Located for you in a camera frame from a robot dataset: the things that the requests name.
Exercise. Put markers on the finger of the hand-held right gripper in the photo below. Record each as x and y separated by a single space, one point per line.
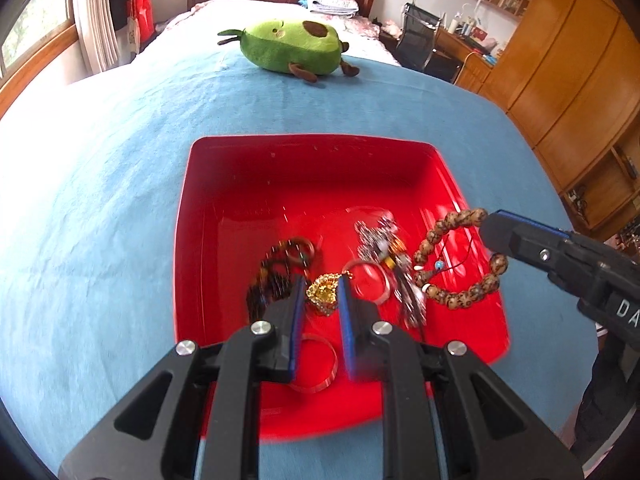
520 240
530 221

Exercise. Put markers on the wooden framed window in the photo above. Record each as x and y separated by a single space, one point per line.
35 35

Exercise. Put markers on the green avocado plush toy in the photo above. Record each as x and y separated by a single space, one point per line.
285 45

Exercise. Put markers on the white curtain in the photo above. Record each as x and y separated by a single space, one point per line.
97 25

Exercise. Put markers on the black office chair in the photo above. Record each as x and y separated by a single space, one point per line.
420 35

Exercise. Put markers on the red bag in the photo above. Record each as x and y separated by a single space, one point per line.
142 15

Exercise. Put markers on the person's right forearm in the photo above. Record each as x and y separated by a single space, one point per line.
600 400

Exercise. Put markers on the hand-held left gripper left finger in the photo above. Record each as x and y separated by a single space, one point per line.
296 330

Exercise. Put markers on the red tin box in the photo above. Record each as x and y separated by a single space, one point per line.
240 195

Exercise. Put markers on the wooden wardrobe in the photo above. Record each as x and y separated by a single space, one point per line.
565 70

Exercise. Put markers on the wooden desk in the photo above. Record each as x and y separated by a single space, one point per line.
470 70

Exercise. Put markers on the wooden open cabinet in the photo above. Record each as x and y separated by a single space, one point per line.
600 195

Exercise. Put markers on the folded towel on bed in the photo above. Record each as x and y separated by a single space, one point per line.
330 4

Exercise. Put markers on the blue blanket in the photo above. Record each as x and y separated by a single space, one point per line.
100 210

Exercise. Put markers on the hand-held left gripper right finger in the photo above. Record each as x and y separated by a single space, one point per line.
347 330

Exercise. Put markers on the yellow bead charm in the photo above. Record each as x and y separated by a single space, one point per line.
391 261

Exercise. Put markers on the clear bangle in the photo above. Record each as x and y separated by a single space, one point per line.
382 290
332 360

